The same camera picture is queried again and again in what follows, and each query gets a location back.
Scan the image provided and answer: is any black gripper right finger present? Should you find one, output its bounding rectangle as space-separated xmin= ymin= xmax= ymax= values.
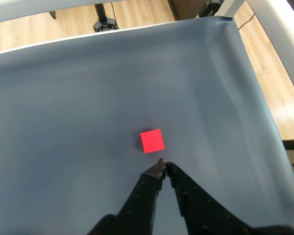
xmin=166 ymin=162 xmax=253 ymax=235

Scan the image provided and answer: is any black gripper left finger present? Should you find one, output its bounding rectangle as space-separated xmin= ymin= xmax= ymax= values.
xmin=87 ymin=158 xmax=168 ymax=235

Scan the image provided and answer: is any red cube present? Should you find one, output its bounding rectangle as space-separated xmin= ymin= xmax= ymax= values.
xmin=140 ymin=128 xmax=166 ymax=154

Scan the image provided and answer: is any blue-grey table mat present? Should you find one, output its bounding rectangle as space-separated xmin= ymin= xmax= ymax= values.
xmin=0 ymin=16 xmax=294 ymax=235

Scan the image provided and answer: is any black tripod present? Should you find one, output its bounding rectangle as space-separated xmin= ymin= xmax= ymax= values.
xmin=93 ymin=2 xmax=119 ymax=33

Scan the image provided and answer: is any dark brown desk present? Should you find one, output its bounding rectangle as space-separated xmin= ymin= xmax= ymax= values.
xmin=168 ymin=0 xmax=213 ymax=21

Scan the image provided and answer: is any thin black floor cable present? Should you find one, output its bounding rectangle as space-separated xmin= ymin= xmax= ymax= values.
xmin=237 ymin=11 xmax=256 ymax=30

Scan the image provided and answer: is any silver aluminium frame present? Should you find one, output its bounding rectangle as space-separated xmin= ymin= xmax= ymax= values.
xmin=0 ymin=0 xmax=294 ymax=108

